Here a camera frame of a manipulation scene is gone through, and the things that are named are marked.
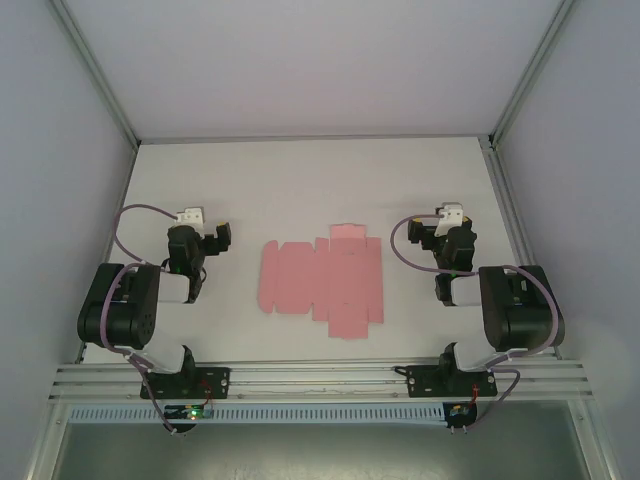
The circuit board with green light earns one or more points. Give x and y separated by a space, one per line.
192 413

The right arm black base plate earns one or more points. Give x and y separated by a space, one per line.
425 382

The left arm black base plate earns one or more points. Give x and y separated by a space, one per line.
215 382

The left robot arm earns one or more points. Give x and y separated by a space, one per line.
120 310

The small circuit board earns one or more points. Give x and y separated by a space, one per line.
459 411

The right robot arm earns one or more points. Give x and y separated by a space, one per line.
520 315

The aluminium mounting rail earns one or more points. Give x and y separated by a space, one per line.
320 381

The aluminium frame post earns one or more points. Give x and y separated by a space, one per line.
95 75
535 70

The aluminium table side rail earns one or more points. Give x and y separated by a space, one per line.
520 240
107 250

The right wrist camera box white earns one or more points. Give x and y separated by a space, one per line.
452 214

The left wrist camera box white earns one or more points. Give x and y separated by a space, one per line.
192 216

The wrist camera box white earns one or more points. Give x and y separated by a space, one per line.
192 216
452 214

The pink cardboard box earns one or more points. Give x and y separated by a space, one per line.
325 280

